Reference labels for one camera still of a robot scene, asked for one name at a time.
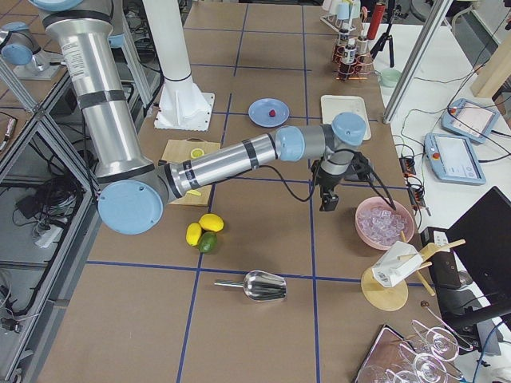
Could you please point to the blue plate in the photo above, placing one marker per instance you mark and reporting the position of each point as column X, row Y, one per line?
column 268, row 112

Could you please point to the pink cup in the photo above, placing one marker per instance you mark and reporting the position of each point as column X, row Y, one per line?
column 330, row 6

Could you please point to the black monitor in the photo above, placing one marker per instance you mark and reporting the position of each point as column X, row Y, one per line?
column 485, row 227

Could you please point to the green lime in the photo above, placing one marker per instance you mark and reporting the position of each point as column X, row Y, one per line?
column 207, row 242

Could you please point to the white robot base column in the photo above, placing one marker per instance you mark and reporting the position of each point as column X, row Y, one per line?
column 182, row 105

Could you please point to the wooden cutting board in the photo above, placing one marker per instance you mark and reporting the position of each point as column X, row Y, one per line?
column 178, row 151

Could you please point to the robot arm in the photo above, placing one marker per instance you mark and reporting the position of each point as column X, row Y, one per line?
column 20, row 49
column 134, row 190

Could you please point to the mint green bowl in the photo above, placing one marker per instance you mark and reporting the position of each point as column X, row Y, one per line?
column 389, row 77

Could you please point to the near teach pendant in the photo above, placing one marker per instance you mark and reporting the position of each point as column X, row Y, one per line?
column 452, row 159

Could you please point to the pink bowl with ice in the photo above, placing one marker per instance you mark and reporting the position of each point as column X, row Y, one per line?
column 380, row 226

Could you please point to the steel scoop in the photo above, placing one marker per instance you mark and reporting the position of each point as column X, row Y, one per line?
column 259, row 286

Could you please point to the copper wire bottle rack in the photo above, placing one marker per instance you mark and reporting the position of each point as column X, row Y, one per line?
column 362, row 67

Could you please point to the far teach pendant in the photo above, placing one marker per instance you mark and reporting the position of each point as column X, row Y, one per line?
column 466, row 118

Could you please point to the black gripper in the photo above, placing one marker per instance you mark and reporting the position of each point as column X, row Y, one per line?
column 330, row 183

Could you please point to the white carton on stand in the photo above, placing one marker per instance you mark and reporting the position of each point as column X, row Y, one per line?
column 398, row 262

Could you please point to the teach pendant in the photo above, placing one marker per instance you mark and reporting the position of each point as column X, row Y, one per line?
column 466, row 118
column 452, row 159

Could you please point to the white wire cup rack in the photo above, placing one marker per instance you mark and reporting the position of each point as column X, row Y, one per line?
column 332, row 22

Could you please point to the aluminium frame post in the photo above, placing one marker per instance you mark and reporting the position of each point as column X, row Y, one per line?
column 418, row 52

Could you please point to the lemon half slice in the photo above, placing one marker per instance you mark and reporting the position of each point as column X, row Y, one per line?
column 197, row 153

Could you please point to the dark drink bottle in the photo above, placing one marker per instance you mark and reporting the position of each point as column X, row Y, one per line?
column 349, row 52
column 342, row 43

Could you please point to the red cylinder bottle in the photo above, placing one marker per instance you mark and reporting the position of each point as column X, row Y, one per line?
column 375, row 20

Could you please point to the black tripod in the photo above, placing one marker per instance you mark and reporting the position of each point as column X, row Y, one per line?
column 386, row 37

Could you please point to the light blue cup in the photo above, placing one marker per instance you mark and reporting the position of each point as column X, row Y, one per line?
column 343, row 10

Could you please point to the clear glass holder rack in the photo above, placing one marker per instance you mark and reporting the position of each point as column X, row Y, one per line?
column 426, row 355

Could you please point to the yellow lemon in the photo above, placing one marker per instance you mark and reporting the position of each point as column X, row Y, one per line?
column 193, row 234
column 211, row 222

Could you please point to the cream bear tray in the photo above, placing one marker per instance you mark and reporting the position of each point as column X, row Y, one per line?
column 332, row 105

